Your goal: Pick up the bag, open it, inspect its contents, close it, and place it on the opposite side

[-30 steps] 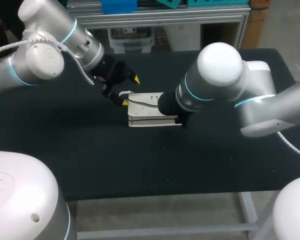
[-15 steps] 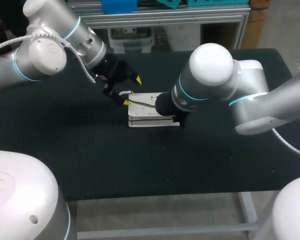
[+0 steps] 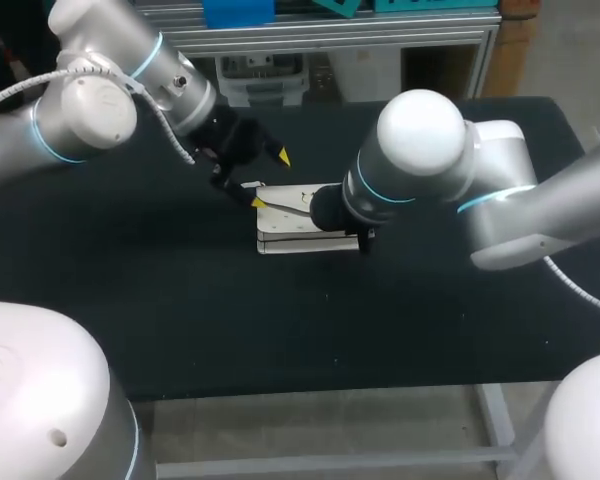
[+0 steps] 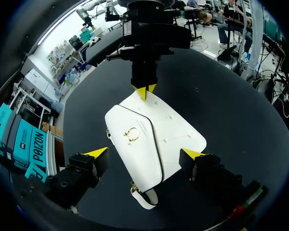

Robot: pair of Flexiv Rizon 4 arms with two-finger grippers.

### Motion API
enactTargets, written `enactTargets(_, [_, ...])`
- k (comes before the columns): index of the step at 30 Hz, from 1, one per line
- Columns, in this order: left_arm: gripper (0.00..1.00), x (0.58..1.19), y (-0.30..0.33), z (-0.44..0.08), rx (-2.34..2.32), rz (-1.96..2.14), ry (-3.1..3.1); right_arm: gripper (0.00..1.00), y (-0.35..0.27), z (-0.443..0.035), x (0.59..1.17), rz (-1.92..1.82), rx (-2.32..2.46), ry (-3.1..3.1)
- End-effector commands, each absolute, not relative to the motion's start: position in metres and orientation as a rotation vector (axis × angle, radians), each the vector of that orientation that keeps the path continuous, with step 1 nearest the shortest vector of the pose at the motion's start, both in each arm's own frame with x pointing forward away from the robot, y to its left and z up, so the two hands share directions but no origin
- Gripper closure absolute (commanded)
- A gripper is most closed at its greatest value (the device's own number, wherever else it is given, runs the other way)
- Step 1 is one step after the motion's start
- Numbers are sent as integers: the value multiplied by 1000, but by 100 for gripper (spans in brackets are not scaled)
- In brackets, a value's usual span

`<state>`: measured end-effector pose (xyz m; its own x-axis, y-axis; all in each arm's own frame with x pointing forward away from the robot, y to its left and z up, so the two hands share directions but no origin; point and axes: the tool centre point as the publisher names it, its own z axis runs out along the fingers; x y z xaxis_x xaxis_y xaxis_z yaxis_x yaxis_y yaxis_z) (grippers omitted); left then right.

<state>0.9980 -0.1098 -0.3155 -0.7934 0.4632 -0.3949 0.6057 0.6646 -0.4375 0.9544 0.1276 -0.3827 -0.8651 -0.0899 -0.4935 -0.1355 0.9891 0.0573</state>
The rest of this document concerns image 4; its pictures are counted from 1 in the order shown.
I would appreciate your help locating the person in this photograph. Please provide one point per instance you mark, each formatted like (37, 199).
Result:
(233, 26)
(202, 12)

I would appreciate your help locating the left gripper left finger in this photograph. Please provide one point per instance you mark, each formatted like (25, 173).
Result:
(77, 173)

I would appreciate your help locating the white leather handbag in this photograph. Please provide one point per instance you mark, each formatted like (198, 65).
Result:
(156, 134)

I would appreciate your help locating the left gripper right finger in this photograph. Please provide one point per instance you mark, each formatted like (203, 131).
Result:
(207, 173)

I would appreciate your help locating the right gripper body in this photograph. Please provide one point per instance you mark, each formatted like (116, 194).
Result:
(156, 33)

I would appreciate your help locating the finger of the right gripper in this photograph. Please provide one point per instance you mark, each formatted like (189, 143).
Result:
(140, 89)
(152, 85)

